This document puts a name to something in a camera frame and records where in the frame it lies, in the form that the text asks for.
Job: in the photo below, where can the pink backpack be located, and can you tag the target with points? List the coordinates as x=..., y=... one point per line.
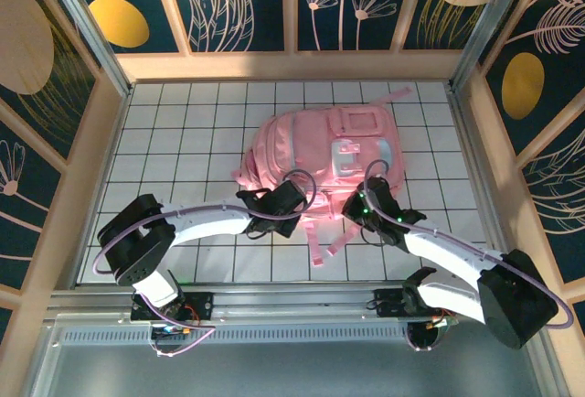
x=311, y=150

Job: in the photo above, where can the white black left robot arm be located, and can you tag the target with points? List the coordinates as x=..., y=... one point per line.
x=210, y=225

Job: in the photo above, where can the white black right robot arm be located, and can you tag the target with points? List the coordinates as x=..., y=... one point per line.
x=457, y=250

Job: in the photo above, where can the grey perforated metal cover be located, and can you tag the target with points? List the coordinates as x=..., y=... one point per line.
x=292, y=369

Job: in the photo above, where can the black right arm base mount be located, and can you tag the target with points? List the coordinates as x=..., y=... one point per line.
x=388, y=303

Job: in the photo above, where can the aluminium front rail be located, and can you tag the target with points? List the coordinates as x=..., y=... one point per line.
x=297, y=307

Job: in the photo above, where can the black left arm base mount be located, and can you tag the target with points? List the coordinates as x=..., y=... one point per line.
x=201, y=303

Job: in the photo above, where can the aluminium corner post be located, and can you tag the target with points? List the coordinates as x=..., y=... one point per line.
x=87, y=24
x=491, y=22

